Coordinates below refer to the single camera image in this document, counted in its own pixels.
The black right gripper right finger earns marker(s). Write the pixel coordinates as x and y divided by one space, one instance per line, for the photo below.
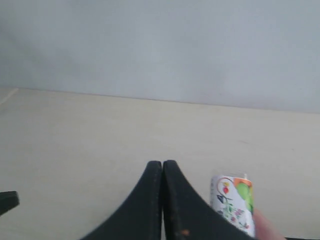
186 215

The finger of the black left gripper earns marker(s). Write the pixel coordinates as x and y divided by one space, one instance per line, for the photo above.
8 201

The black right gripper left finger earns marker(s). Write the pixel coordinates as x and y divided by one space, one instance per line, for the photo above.
140 216

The white floral label bottle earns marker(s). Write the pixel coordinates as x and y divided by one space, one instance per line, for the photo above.
231 196

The person's open hand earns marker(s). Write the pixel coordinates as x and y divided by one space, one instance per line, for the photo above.
264 229

